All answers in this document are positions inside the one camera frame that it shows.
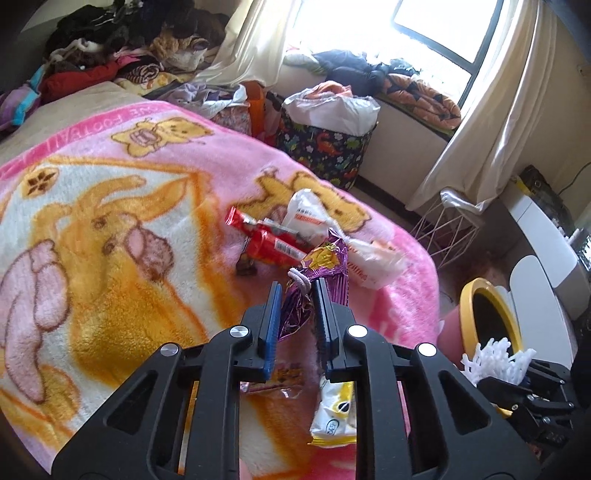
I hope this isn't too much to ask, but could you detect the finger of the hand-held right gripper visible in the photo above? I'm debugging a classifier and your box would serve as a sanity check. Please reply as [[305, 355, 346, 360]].
[[526, 360, 572, 385], [477, 377, 536, 416]]

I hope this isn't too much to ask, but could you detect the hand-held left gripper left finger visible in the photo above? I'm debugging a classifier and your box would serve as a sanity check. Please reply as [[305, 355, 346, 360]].
[[51, 282, 283, 480]]

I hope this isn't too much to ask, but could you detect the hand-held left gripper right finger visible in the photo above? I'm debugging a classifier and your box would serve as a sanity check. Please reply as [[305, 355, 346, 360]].
[[310, 278, 541, 480]]

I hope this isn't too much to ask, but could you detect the white foam net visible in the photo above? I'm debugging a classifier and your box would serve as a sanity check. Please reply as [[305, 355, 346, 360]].
[[461, 338, 539, 387]]

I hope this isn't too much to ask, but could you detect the clear pink wrapper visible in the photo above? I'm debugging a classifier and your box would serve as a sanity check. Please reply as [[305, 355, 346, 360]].
[[244, 362, 305, 400]]

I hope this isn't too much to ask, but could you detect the purple snack wrapper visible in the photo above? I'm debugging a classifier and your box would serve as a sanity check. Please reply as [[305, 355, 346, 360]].
[[279, 228, 349, 342]]

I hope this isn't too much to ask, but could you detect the white plastic wrapper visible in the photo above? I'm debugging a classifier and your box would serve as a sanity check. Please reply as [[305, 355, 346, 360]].
[[345, 237, 408, 290]]

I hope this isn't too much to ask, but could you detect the yellow and white wrapper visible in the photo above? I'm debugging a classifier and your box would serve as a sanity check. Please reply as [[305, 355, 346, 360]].
[[308, 376, 359, 449]]

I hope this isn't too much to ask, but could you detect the pink bin with yellow rim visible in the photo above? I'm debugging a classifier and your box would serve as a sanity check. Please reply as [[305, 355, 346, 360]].
[[436, 278, 524, 370]]

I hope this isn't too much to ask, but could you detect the white wrapper with red label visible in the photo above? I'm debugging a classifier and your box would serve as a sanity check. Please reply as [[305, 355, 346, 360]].
[[281, 188, 332, 241]]

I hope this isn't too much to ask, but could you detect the white chair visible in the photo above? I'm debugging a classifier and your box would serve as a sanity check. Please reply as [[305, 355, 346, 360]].
[[509, 255, 576, 371]]

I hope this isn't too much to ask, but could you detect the long red wrapper strip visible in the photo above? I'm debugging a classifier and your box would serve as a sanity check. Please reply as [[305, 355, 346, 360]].
[[225, 206, 303, 243]]

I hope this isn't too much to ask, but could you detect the white desk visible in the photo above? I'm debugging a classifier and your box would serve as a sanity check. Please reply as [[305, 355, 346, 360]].
[[503, 189, 583, 319]]

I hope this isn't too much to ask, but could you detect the pink cartoon printed blanket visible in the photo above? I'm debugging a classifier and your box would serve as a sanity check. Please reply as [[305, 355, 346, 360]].
[[0, 99, 440, 480]]

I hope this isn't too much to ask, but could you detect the dinosaur print fabric bag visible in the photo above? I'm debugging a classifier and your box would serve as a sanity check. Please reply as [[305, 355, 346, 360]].
[[276, 107, 376, 193]]

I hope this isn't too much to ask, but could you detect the yellow and black box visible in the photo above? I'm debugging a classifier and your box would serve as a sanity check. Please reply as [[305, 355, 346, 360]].
[[516, 165, 563, 209]]

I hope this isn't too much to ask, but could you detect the white plastic bag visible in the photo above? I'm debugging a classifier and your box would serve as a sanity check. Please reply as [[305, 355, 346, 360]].
[[282, 83, 382, 138]]

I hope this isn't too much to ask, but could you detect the orange bag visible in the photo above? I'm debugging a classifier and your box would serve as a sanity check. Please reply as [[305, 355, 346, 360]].
[[241, 80, 269, 136]]

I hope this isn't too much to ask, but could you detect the lilac cloth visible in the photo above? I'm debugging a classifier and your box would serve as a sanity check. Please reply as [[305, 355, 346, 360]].
[[165, 80, 252, 121]]

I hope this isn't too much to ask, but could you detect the orange and black blanket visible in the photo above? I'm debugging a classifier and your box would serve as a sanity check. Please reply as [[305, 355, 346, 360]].
[[382, 69, 463, 134]]

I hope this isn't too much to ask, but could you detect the dark clothing heap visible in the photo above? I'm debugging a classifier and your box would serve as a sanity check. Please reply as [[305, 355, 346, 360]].
[[313, 48, 417, 94]]

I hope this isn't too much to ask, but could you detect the cream curtain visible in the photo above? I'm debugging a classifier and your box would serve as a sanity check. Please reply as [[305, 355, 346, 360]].
[[194, 0, 302, 87], [406, 0, 556, 214]]

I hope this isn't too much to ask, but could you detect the beige bed sheet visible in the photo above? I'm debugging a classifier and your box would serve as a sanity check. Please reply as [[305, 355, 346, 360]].
[[0, 80, 137, 155]]

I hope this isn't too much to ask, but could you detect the pile of clothes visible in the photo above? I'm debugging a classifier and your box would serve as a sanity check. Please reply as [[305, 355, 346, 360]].
[[0, 0, 232, 134]]

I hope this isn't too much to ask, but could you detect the white wire basket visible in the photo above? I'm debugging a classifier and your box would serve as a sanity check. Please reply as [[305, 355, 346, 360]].
[[410, 187, 486, 271]]

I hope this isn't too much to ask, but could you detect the window with black frame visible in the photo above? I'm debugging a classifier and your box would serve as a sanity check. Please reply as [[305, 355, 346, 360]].
[[294, 0, 505, 80]]

